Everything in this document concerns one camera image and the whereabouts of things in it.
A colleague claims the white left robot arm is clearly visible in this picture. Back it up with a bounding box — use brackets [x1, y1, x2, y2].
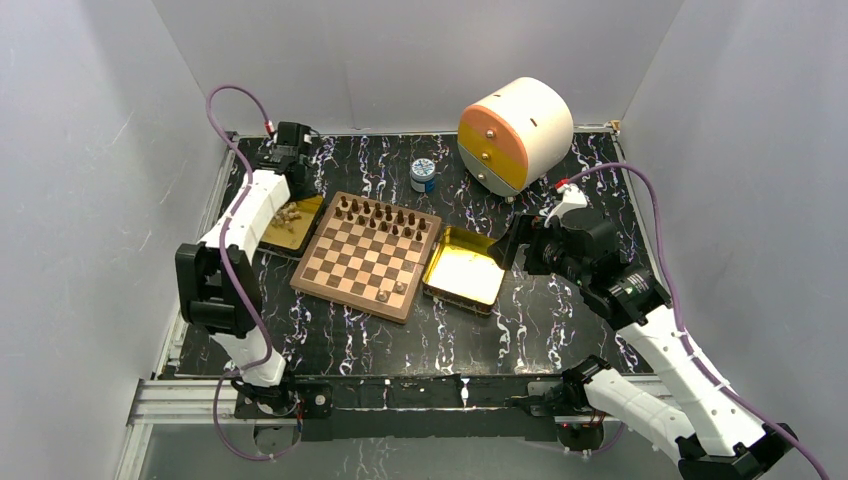
[175, 122, 314, 416]

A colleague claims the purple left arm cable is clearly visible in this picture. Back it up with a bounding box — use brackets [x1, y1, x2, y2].
[205, 84, 301, 463]

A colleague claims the row of dark chess pieces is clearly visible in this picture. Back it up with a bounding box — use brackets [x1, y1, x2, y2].
[322, 193, 437, 242]

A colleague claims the empty gold square tin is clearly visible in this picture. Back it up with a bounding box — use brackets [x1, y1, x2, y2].
[422, 226, 505, 316]

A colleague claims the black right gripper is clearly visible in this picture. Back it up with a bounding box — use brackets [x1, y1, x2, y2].
[486, 212, 589, 288]

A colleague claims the small blue white jar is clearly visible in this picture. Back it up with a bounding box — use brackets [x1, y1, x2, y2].
[410, 158, 436, 193]

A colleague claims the aluminium front rail frame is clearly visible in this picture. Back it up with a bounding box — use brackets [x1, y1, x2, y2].
[116, 374, 635, 479]

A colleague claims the wooden chess board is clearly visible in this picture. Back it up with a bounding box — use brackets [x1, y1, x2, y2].
[290, 192, 442, 325]

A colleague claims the gold tin with white pieces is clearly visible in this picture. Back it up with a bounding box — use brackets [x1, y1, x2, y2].
[258, 195, 326, 259]

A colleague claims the round pastel drawer cabinet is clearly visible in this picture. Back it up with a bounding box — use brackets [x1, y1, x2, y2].
[457, 77, 574, 198]

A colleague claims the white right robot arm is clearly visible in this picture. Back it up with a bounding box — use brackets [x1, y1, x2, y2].
[487, 207, 794, 479]

